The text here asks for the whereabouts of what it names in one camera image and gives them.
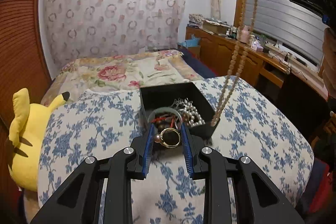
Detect red cord bead bracelet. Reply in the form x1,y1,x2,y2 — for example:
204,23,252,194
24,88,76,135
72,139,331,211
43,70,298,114
151,114,182,132

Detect yellow Pikachu plush toy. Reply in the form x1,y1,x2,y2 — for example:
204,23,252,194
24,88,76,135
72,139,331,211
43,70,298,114
5,88,70,192

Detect blue floral white quilt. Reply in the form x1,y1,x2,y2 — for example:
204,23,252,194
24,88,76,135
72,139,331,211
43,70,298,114
38,80,314,223

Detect pink bottle on desk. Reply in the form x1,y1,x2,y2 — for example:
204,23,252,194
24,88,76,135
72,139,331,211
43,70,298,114
239,26,251,45

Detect cardboard box on desk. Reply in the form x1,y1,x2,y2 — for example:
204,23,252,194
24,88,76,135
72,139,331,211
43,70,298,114
202,19,230,35

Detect white pearl necklace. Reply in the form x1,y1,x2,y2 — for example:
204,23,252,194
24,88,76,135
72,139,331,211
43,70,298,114
172,98,206,128

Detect blue paper bag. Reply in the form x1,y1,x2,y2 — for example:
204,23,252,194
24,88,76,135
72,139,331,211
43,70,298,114
178,35,201,48

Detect gold ring with pearl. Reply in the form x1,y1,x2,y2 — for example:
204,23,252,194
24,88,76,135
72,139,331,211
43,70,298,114
153,127,182,148

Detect pink floral beige bedspread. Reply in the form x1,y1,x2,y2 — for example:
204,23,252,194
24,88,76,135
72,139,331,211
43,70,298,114
41,50,203,106

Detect brown wooden wardrobe door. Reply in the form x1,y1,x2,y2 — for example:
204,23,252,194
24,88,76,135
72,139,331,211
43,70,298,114
0,0,52,122

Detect circle patterned lace cover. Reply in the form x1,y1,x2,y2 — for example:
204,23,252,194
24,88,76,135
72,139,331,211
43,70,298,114
43,0,186,68

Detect grey window roller shutter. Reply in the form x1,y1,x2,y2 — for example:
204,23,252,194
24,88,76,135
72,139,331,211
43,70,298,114
254,0,326,67

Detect wooden cabinet desk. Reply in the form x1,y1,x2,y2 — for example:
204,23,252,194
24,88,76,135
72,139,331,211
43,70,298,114
186,27,327,101

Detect long beige bead necklace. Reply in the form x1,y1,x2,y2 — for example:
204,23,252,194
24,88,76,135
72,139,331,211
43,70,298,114
210,0,259,127

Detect pale green jade bangle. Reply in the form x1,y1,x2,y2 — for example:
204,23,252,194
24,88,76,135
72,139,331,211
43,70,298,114
147,107,183,130

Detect black jewelry box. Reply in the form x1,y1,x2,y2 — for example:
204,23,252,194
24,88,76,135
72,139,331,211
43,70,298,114
139,83,217,139

